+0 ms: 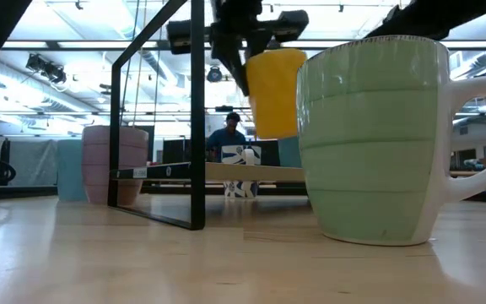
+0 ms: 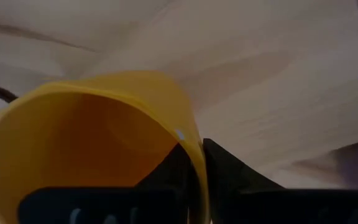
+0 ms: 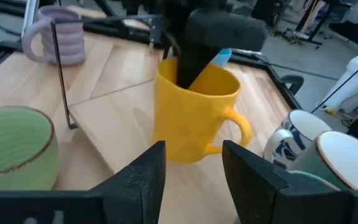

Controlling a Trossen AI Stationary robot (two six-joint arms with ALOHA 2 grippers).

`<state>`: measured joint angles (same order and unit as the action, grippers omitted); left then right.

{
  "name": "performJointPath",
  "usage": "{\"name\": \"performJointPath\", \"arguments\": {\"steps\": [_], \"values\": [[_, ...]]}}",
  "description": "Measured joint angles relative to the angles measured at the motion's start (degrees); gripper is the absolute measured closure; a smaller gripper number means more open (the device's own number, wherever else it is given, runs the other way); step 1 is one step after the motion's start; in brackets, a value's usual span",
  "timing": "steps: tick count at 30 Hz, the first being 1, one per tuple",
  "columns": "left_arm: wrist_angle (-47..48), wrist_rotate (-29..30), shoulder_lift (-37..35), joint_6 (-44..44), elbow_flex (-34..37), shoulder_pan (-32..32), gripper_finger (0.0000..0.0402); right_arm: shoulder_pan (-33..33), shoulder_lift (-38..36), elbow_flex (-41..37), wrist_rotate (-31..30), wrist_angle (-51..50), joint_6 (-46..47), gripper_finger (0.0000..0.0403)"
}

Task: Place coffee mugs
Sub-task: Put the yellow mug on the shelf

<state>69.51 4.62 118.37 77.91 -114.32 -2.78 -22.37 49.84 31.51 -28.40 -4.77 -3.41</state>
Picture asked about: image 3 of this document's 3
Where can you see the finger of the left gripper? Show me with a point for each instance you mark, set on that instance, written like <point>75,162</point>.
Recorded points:
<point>194,65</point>

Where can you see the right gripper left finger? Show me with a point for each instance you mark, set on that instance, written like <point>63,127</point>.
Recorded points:
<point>135,186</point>

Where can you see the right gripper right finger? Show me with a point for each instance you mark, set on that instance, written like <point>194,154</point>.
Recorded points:
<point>247,186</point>

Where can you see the light blue mug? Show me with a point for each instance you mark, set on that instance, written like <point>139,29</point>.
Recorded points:
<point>222,57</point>

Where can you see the yellow mug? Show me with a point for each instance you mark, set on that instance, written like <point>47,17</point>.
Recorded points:
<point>185,124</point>

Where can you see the green mug brown rim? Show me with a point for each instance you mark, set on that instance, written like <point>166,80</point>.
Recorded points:
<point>17,174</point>

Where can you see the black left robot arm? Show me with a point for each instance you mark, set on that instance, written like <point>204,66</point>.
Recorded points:
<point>179,6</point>

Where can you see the blue and white patterned mug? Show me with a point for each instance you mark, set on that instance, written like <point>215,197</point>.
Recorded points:
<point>306,124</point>

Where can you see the silver aluminium post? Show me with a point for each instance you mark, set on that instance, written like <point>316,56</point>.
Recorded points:
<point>30,15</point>

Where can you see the black aluminium table frame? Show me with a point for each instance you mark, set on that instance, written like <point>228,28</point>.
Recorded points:
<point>5,46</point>

